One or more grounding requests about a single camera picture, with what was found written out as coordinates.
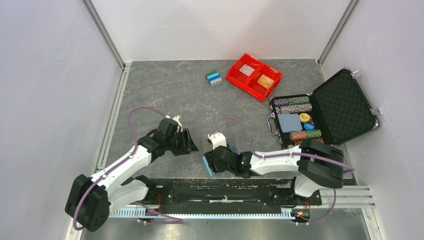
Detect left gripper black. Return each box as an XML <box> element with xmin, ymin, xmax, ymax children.
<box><xmin>165</xmin><ymin>128</ymin><xmax>199</xmax><ymax>157</ymax></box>

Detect blue card holder wallet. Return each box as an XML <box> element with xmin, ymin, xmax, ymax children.
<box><xmin>201</xmin><ymin>145</ymin><xmax>241</xmax><ymax>178</ymax></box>

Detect orange credit card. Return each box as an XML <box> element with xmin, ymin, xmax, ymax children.
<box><xmin>257</xmin><ymin>74</ymin><xmax>274</xmax><ymax>90</ymax></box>

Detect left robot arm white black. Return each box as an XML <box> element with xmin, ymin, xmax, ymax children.
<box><xmin>65</xmin><ymin>116</ymin><xmax>198</xmax><ymax>232</ymax></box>

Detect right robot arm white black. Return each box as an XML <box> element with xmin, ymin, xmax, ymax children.
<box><xmin>201</xmin><ymin>139</ymin><xmax>347</xmax><ymax>204</ymax></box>

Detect blue playing card deck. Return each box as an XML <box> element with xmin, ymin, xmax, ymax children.
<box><xmin>277</xmin><ymin>113</ymin><xmax>303</xmax><ymax>133</ymax></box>

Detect white card in bin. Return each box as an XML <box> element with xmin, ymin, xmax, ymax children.
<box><xmin>239</xmin><ymin>64</ymin><xmax>255</xmax><ymax>77</ymax></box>

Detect stacked green blue white blocks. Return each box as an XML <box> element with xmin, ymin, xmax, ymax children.
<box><xmin>205</xmin><ymin>71</ymin><xmax>223</xmax><ymax>87</ymax></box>

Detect purple green chip row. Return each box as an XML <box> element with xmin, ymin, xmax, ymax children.
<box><xmin>273</xmin><ymin>96</ymin><xmax>310</xmax><ymax>107</ymax></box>

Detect orange green chip row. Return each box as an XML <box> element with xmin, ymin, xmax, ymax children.
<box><xmin>289</xmin><ymin>129</ymin><xmax>322</xmax><ymax>141</ymax></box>

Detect red divided plastic bin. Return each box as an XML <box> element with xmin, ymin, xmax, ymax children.
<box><xmin>225</xmin><ymin>53</ymin><xmax>283</xmax><ymax>102</ymax></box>

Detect yellow dealer chip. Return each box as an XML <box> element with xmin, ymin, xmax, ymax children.
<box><xmin>299</xmin><ymin>113</ymin><xmax>311</xmax><ymax>123</ymax></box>

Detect blue dealer chip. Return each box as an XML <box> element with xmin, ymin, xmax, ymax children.
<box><xmin>303</xmin><ymin>122</ymin><xmax>316</xmax><ymax>131</ymax></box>

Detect purple brown chip row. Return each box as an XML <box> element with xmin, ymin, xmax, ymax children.
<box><xmin>275</xmin><ymin>103</ymin><xmax>313</xmax><ymax>114</ymax></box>

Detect black poker chip case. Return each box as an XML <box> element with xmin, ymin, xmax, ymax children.
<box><xmin>266</xmin><ymin>67</ymin><xmax>382</xmax><ymax>150</ymax></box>

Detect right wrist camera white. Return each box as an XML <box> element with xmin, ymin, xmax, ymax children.
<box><xmin>207</xmin><ymin>132</ymin><xmax>228</xmax><ymax>150</ymax></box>

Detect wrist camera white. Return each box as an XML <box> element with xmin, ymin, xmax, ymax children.
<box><xmin>207</xmin><ymin>132</ymin><xmax>228</xmax><ymax>150</ymax></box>
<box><xmin>165</xmin><ymin>115</ymin><xmax>183</xmax><ymax>132</ymax></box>

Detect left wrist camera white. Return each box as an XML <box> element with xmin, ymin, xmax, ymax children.
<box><xmin>165</xmin><ymin>115</ymin><xmax>183</xmax><ymax>132</ymax></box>

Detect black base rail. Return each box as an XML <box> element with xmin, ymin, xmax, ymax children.
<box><xmin>92</xmin><ymin>177</ymin><xmax>357</xmax><ymax>216</ymax></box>

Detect aluminium frame post left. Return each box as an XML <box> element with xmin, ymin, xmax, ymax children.
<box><xmin>82</xmin><ymin>0</ymin><xmax>126</xmax><ymax>69</ymax></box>

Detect aluminium frame post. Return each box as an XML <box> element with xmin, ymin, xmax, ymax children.
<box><xmin>316</xmin><ymin>0</ymin><xmax>360</xmax><ymax>68</ymax></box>
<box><xmin>82</xmin><ymin>0</ymin><xmax>126</xmax><ymax>69</ymax></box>

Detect aluminium frame post right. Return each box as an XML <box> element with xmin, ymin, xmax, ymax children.
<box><xmin>316</xmin><ymin>0</ymin><xmax>360</xmax><ymax>68</ymax></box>

